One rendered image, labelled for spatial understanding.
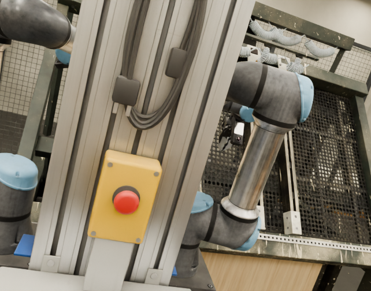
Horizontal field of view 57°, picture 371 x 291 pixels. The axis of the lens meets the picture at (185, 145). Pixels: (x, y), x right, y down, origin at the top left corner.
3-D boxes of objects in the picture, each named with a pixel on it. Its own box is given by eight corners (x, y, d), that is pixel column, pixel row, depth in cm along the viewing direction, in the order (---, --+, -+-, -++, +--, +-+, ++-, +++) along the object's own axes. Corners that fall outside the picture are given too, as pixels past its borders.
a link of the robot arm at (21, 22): (49, -8, 74) (127, 49, 122) (6, -20, 76) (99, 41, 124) (35, 44, 75) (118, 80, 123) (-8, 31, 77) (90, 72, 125)
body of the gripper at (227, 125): (234, 128, 154) (246, 107, 147) (237, 141, 148) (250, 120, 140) (219, 125, 152) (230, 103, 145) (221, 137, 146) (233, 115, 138)
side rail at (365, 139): (370, 249, 219) (385, 247, 210) (344, 102, 266) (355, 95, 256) (379, 250, 222) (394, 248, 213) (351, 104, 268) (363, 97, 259)
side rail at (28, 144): (6, 203, 151) (4, 197, 141) (56, 16, 197) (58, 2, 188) (21, 205, 153) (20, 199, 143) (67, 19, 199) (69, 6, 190)
